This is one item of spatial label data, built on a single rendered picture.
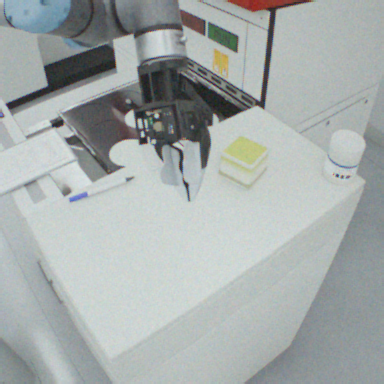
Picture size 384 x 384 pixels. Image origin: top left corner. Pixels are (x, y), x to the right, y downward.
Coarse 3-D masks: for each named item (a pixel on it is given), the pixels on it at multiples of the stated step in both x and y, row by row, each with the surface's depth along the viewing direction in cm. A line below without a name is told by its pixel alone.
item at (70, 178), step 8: (64, 168) 96; (72, 168) 96; (80, 168) 96; (56, 176) 94; (64, 176) 94; (72, 176) 94; (80, 176) 94; (64, 184) 92; (72, 184) 92; (80, 184) 92; (88, 184) 92; (64, 192) 90; (72, 192) 90
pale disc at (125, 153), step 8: (120, 144) 99; (128, 144) 99; (136, 144) 99; (112, 152) 97; (120, 152) 97; (128, 152) 97; (136, 152) 97; (112, 160) 95; (120, 160) 95; (128, 160) 95; (136, 160) 95
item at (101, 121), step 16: (112, 96) 115; (128, 96) 115; (64, 112) 109; (80, 112) 109; (96, 112) 109; (112, 112) 109; (80, 128) 104; (96, 128) 104; (112, 128) 104; (128, 128) 104; (96, 144) 99; (112, 144) 99
